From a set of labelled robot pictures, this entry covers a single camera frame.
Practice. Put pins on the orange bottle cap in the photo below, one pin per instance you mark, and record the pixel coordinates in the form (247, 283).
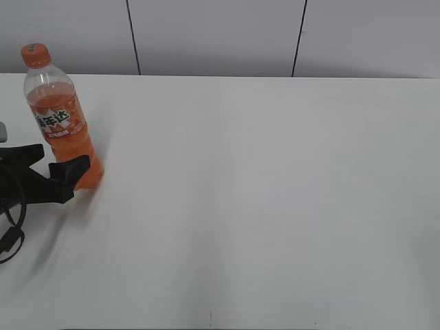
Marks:
(36, 55)

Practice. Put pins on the orange soda bottle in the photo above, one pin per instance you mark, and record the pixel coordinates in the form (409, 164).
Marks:
(54, 102)

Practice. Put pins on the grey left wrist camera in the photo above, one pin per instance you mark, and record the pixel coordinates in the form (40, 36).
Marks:
(3, 133)

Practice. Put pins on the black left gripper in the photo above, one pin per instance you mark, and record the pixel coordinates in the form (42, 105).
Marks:
(21, 183)

